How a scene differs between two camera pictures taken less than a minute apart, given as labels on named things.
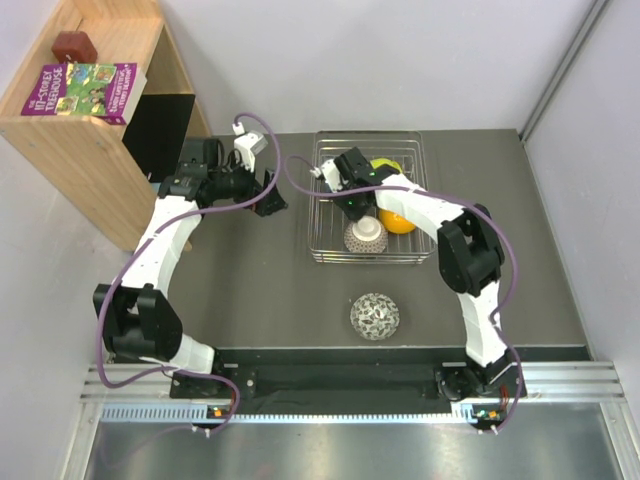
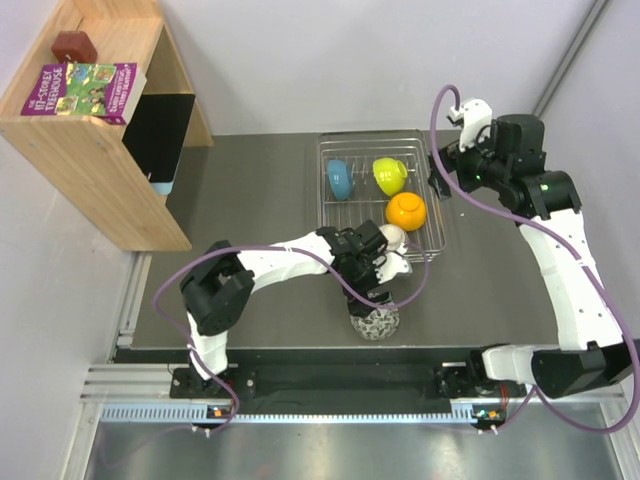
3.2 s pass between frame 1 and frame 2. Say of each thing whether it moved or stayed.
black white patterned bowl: stayed
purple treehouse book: stayed
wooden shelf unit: stayed
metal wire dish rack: stayed
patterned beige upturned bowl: moved
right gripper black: moved
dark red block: stayed
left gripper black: moved
